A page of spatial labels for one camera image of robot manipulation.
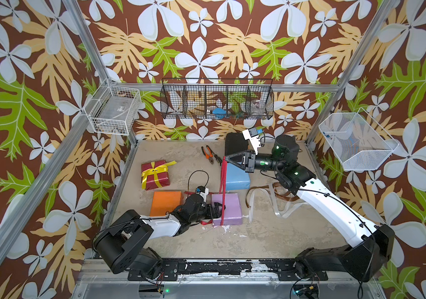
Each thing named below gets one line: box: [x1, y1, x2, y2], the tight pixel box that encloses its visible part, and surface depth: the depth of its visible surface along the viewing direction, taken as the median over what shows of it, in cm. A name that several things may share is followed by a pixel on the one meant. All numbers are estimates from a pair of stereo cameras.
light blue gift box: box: [225, 162, 251, 191], surface depth 96 cm
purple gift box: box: [211, 193, 243, 226], surface depth 86 cm
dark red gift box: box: [141, 160, 171, 191], surface depth 98 cm
